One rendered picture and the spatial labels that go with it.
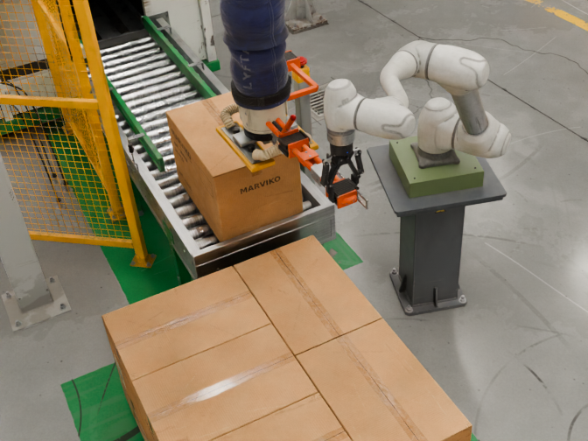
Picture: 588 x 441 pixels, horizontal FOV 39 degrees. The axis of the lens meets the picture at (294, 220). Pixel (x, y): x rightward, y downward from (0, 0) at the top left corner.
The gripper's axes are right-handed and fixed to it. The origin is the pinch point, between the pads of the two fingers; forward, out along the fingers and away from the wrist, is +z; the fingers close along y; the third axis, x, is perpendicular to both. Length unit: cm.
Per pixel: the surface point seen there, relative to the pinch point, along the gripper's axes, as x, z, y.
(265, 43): -48, -35, 3
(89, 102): -151, 27, 50
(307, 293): -30, 73, 2
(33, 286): -140, 111, 101
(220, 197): -74, 44, 19
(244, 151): -53, 11, 13
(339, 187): 0.5, -2.0, 1.4
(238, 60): -55, -27, 11
